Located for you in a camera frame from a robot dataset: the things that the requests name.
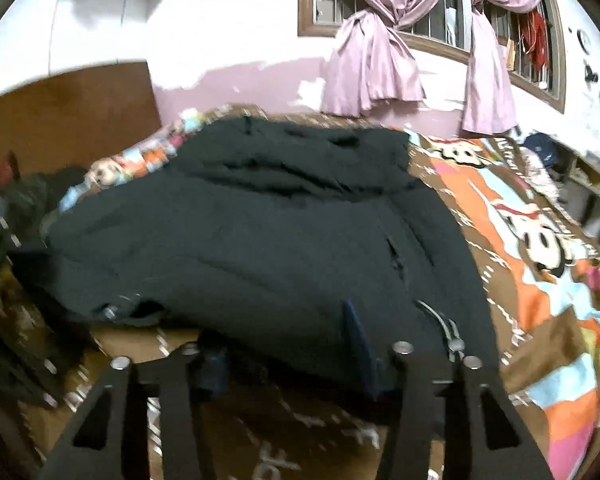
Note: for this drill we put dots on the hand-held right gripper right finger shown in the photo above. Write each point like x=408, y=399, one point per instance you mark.
x=361, y=355

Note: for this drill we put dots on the pink curtain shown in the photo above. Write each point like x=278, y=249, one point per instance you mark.
x=375, y=60
x=487, y=85

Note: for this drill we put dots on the red hanging clothes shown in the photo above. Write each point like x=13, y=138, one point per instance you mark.
x=536, y=42

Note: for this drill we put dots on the black wall fixture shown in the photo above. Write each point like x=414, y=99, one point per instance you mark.
x=590, y=73

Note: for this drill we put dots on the black padded jacket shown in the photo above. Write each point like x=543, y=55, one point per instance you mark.
x=260, y=240

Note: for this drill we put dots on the dark green cloth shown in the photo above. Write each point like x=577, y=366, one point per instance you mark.
x=25, y=200

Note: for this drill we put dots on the wooden headboard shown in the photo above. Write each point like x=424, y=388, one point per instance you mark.
x=65, y=115

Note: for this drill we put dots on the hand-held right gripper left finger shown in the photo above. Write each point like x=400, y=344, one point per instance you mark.
x=215, y=370

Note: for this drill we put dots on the wooden framed window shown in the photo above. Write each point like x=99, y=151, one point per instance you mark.
x=307, y=0

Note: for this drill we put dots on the dark blue cap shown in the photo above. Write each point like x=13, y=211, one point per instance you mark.
x=540, y=149

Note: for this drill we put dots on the round wall clock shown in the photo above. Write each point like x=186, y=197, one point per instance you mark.
x=584, y=40

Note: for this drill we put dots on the wooden desk shelf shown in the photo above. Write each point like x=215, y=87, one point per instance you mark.
x=592, y=185

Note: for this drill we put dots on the brown cartoon printed blanket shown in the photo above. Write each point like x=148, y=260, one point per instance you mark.
x=530, y=280

